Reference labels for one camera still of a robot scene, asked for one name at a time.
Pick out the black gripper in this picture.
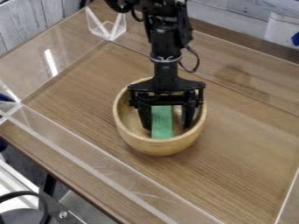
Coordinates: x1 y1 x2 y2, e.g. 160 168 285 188
126 56 205 130

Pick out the green rectangular block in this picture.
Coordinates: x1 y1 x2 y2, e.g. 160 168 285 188
150 105 173 139

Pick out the brown wooden bowl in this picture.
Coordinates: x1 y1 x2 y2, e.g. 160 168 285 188
112 87 206 156

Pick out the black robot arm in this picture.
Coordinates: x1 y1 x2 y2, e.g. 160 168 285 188
104 0 205 130

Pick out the black table leg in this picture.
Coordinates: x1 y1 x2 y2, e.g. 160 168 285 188
42 174 57 196

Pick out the blue object at right edge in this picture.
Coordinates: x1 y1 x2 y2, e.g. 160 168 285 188
290 32 299 46

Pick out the white container in background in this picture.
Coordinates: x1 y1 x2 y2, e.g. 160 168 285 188
264 11 299 50

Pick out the black chair at corner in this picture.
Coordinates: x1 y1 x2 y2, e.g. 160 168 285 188
0 191 86 224

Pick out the clear acrylic enclosure wall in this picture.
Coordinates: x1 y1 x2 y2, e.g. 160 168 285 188
0 13 299 224

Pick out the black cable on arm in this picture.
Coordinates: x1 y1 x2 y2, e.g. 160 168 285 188
178 45 201 74

